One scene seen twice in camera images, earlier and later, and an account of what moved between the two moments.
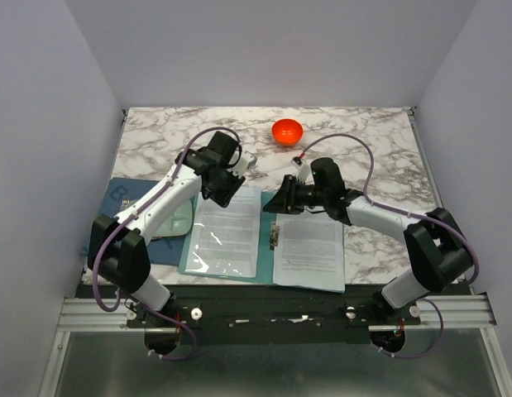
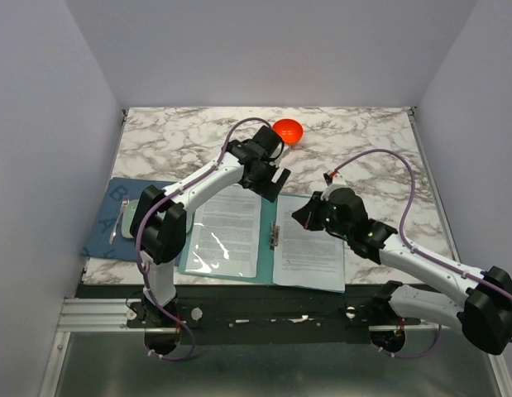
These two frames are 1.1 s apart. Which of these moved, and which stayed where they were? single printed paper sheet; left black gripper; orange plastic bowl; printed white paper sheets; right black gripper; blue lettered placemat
Moved: left black gripper; right black gripper
Stayed: orange plastic bowl; single printed paper sheet; blue lettered placemat; printed white paper sheets
